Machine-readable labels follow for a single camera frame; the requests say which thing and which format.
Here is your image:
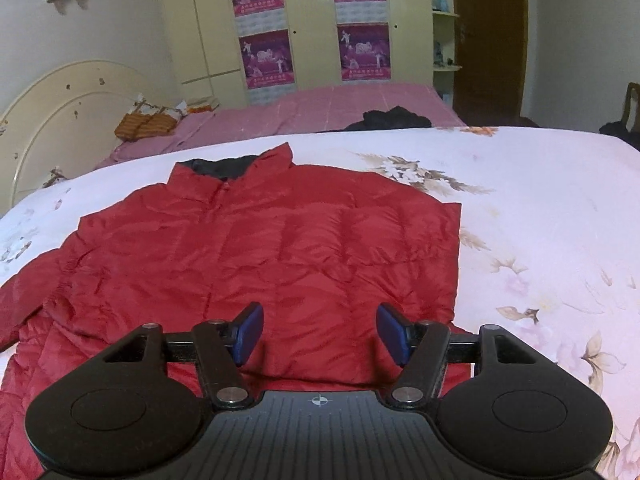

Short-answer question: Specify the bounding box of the yellow wardrobe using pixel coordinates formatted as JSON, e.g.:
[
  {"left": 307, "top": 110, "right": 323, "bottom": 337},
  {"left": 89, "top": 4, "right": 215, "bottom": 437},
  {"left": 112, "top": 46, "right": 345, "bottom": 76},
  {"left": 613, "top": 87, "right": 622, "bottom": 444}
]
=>
[{"left": 160, "top": 0, "right": 461, "bottom": 108}]

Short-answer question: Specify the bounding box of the red down jacket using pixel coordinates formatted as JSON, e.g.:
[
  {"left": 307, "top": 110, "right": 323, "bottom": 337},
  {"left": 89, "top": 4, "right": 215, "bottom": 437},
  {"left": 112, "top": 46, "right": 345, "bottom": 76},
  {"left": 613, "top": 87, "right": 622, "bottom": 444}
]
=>
[{"left": 0, "top": 142, "right": 476, "bottom": 480}]

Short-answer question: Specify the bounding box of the white floral blanket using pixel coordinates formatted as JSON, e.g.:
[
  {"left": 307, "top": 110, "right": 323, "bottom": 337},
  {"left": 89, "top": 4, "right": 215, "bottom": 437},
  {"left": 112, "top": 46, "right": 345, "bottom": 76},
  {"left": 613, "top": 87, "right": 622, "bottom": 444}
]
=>
[{"left": 0, "top": 125, "right": 640, "bottom": 480}]

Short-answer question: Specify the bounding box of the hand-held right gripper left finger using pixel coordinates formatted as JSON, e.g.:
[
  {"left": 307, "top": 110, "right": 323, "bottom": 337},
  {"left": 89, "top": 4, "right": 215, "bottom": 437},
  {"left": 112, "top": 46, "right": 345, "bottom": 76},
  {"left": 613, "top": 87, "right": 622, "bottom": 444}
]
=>
[{"left": 102, "top": 302, "right": 264, "bottom": 409}]

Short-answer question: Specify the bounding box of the orange patterned pillow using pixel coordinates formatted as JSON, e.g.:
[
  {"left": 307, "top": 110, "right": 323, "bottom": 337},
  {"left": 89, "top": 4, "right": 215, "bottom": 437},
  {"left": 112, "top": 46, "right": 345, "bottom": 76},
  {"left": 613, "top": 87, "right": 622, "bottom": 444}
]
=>
[
  {"left": 114, "top": 94, "right": 182, "bottom": 140},
  {"left": 174, "top": 101, "right": 221, "bottom": 118}
]

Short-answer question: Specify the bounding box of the brown wooden door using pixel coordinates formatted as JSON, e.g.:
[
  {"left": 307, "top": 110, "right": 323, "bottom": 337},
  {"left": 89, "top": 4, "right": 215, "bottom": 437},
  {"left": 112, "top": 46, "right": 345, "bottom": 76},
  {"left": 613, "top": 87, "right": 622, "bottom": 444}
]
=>
[{"left": 452, "top": 0, "right": 530, "bottom": 123}]

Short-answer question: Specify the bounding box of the pink bed sheet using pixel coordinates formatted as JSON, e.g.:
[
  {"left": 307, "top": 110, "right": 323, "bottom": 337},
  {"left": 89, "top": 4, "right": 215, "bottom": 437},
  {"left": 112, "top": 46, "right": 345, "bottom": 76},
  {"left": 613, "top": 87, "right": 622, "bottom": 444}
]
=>
[{"left": 95, "top": 81, "right": 468, "bottom": 171}]

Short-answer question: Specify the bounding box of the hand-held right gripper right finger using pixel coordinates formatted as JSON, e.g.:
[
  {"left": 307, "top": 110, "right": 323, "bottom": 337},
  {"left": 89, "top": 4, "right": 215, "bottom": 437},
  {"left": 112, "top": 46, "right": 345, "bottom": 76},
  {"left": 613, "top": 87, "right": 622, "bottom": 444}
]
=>
[{"left": 376, "top": 302, "right": 538, "bottom": 409}]

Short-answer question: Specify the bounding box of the cream bed headboard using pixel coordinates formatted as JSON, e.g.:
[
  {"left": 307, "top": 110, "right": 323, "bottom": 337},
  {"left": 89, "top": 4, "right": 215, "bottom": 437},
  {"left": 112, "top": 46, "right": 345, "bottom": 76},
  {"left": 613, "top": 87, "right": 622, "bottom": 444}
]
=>
[{"left": 0, "top": 60, "right": 181, "bottom": 211}]

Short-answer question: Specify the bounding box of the dark clothes pile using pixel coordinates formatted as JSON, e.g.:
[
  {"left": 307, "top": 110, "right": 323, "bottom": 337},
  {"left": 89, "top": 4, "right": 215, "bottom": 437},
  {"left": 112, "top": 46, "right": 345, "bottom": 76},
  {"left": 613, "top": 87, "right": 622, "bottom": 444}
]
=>
[{"left": 345, "top": 106, "right": 432, "bottom": 132}]

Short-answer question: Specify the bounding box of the wooden chair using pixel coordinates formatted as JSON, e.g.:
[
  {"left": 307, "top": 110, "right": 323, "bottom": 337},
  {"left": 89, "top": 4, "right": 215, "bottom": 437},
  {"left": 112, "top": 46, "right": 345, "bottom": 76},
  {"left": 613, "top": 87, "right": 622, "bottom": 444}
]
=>
[{"left": 620, "top": 81, "right": 640, "bottom": 133}]

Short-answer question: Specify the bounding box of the dark cloth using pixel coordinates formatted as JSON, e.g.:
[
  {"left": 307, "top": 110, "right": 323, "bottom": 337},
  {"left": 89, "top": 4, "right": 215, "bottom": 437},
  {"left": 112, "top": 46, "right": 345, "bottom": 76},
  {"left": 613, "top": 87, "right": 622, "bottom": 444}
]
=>
[{"left": 598, "top": 120, "right": 640, "bottom": 152}]

